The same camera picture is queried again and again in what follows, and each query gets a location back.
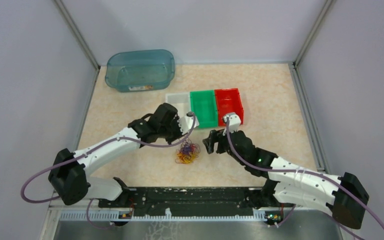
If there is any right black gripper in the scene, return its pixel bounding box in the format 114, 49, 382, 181
202, 124, 247, 166

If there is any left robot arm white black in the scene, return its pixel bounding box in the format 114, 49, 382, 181
48, 103, 198, 207

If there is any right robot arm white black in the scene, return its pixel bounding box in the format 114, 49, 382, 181
202, 130, 370, 230

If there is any white plastic bin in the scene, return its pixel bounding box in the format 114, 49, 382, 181
165, 92, 192, 117

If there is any green plastic bin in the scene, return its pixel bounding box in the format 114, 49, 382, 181
190, 90, 218, 129

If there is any red plastic bin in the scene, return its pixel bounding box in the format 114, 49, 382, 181
214, 88, 244, 127

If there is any teal transparent plastic tub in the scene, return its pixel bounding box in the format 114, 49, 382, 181
104, 49, 176, 93

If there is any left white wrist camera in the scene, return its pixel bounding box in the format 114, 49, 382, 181
178, 111, 200, 135

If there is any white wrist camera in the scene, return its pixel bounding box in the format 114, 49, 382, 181
222, 112, 242, 136
178, 111, 200, 135

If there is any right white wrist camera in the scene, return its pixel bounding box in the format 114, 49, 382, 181
222, 112, 242, 136

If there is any red tangled cable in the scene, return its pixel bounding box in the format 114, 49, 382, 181
174, 140, 202, 165

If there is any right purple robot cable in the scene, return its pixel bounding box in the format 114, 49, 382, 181
224, 116, 384, 240

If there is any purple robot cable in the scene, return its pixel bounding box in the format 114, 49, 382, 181
224, 116, 384, 240
20, 112, 198, 204

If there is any yellow tangled cable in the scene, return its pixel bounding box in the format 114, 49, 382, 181
175, 147, 200, 166

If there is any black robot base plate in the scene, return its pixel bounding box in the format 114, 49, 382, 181
98, 187, 281, 218

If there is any white slotted cable duct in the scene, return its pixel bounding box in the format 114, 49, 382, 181
59, 208, 268, 222

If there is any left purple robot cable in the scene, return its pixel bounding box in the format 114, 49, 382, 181
20, 112, 198, 204

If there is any left aluminium frame post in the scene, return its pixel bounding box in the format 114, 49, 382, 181
52, 0, 101, 71

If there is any aluminium frame post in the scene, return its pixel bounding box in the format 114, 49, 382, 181
293, 0, 337, 69
52, 0, 101, 71

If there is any right aluminium frame post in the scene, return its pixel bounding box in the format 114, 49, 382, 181
293, 0, 337, 69

